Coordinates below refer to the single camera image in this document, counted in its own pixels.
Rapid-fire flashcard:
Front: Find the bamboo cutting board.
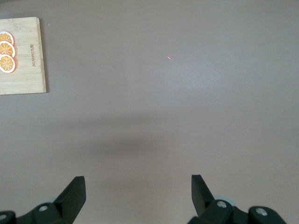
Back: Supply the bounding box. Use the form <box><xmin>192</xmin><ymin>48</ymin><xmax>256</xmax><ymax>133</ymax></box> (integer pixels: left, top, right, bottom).
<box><xmin>0</xmin><ymin>16</ymin><xmax>47</xmax><ymax>95</ymax></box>

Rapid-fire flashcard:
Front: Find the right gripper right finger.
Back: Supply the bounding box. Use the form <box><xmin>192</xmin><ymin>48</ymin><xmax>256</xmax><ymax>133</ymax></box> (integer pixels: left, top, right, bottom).
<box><xmin>188</xmin><ymin>174</ymin><xmax>249</xmax><ymax>224</ymax></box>

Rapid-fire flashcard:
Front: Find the orange slice toy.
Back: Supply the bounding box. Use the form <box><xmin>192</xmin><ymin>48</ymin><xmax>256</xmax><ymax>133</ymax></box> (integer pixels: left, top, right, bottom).
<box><xmin>0</xmin><ymin>31</ymin><xmax>15</xmax><ymax>46</ymax></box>
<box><xmin>0</xmin><ymin>54</ymin><xmax>18</xmax><ymax>74</ymax></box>
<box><xmin>0</xmin><ymin>41</ymin><xmax>16</xmax><ymax>58</ymax></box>

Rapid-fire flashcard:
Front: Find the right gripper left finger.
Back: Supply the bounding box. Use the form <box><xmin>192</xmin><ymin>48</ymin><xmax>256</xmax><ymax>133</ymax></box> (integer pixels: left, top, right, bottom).
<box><xmin>15</xmin><ymin>176</ymin><xmax>87</xmax><ymax>224</ymax></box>

